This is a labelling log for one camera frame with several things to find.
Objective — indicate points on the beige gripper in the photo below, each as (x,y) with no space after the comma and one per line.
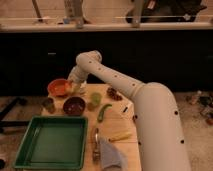
(76,87)

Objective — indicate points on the red yellow apple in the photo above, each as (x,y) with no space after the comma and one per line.
(68,87)

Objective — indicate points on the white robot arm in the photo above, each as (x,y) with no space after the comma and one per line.
(158,123)

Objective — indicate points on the dark maroon bowl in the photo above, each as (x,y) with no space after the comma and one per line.
(74,106)

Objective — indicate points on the orange red bowl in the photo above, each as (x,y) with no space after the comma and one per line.
(57,87)

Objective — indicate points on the small white cup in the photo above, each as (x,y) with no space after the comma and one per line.
(82,89)

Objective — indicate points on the green plastic cup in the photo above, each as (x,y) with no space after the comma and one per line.
(95,100)

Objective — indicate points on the brown dried grapes bunch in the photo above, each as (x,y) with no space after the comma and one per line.
(112,93)

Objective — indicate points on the green chili pepper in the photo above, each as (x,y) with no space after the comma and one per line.
(102,111)

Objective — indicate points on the green plastic tray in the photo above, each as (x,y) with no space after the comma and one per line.
(53,143)

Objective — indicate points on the yellow banana toy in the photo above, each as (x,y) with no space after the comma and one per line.
(120,137)

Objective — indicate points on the silver metal fork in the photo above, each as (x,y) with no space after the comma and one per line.
(96,146)

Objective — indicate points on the grey folded cloth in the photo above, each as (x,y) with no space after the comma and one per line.
(111,158)

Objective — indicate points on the black stand legs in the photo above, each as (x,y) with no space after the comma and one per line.
(7,109)

